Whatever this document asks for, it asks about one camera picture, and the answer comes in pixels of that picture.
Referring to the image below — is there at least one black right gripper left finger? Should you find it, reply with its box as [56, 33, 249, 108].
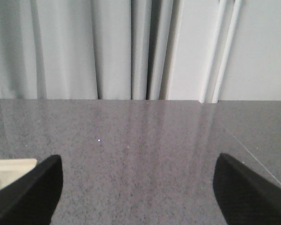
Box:
[0, 155, 62, 225]

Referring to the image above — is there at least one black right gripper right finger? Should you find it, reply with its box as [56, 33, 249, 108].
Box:
[213, 153, 281, 225]

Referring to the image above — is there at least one wooden cutting board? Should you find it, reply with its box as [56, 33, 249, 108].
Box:
[0, 158, 37, 190]

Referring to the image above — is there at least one grey curtain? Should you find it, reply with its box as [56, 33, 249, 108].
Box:
[0, 0, 183, 100]

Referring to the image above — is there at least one white wall pipe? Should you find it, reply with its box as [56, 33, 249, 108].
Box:
[212, 0, 242, 103]
[199, 0, 227, 103]

